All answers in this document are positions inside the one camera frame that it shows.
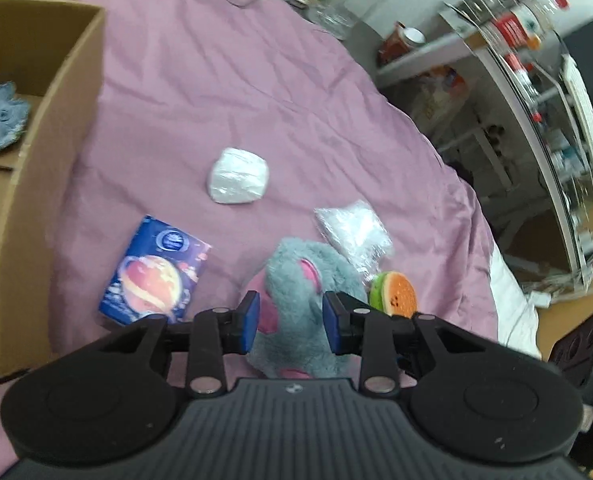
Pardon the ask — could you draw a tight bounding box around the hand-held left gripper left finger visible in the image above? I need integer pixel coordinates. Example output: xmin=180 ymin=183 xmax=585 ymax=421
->
xmin=96 ymin=291 xmax=261 ymax=397

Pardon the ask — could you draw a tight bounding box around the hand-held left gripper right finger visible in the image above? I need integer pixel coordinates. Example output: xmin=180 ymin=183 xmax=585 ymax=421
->
xmin=323 ymin=290 xmax=482 ymax=396

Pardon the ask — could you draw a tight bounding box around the grey and pink plush toy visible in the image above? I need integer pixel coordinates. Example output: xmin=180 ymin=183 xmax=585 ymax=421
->
xmin=246 ymin=239 xmax=372 ymax=380

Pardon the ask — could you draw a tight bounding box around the watermelon slice toy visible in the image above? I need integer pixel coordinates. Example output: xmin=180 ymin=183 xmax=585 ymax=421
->
xmin=369 ymin=271 xmax=417 ymax=319

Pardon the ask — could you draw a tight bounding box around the clear plastic bag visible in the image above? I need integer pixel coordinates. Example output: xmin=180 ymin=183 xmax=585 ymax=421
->
xmin=313 ymin=200 xmax=394 ymax=282

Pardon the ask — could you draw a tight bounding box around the blue planet-print packet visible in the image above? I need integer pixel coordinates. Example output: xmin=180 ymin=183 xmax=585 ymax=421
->
xmin=98 ymin=215 xmax=212 ymax=329

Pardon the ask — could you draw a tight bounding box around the white bundle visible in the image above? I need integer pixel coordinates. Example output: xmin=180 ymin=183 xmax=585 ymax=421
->
xmin=206 ymin=147 xmax=270 ymax=206

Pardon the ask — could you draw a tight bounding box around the cardboard box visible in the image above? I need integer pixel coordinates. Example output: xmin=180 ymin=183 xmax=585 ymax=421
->
xmin=0 ymin=0 xmax=106 ymax=387

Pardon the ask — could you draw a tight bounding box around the white duvet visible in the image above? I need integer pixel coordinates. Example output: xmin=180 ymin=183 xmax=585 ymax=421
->
xmin=489 ymin=245 xmax=543 ymax=359

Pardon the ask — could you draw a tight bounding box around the pink bed blanket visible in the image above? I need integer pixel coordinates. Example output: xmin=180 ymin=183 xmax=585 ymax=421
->
xmin=0 ymin=0 xmax=500 ymax=480

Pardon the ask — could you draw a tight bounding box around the white keyboard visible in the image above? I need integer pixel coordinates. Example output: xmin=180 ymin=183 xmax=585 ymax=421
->
xmin=559 ymin=55 xmax=593 ymax=171

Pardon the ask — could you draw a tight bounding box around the white desk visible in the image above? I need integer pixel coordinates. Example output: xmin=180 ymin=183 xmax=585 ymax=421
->
xmin=375 ymin=2 xmax=584 ymax=281

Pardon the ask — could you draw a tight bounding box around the red-label water bottle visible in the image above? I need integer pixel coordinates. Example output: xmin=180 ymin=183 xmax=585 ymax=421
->
xmin=491 ymin=0 xmax=572 ymax=52

